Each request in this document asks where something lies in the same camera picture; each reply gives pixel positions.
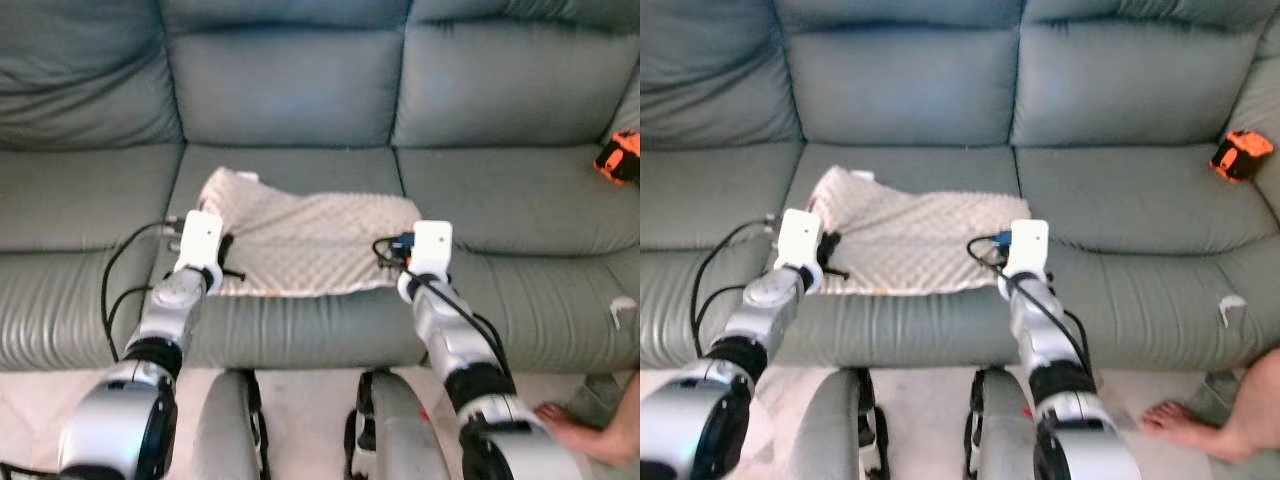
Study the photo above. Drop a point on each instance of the grey left robot leg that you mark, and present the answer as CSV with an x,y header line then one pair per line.
x,y
835,430
225,430

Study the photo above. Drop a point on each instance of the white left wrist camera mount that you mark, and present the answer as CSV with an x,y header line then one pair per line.
x,y
798,238
200,238

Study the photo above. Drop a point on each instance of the grey robot leg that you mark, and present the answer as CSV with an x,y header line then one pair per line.
x,y
1005,440
835,430
225,430
400,440

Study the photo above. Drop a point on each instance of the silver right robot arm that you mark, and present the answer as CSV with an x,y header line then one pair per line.
x,y
445,335
1035,330

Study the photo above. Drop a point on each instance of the orange black toy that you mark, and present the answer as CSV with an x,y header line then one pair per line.
x,y
1240,155
620,155

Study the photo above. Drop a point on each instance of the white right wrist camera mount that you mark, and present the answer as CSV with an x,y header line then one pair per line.
x,y
1028,245
430,248

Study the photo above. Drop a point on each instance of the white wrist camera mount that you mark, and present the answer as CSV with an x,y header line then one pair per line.
x,y
798,238
430,248
1028,245
200,238

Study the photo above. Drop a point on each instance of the grey right robot leg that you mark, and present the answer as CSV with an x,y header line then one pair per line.
x,y
400,440
1005,440

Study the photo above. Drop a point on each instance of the small white tag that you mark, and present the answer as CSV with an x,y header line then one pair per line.
x,y
1231,308

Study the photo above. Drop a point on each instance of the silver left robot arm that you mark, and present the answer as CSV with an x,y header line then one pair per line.
x,y
770,305
165,310

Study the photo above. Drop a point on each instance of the person's bare foot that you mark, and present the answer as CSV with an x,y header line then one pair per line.
x,y
1220,420
590,435

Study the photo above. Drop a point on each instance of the beige textured pillow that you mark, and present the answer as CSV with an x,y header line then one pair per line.
x,y
920,240
310,245

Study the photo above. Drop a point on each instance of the green leather sofa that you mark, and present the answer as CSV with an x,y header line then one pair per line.
x,y
300,90
900,90

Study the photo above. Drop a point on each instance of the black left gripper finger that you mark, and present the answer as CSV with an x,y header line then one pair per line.
x,y
234,272
839,272

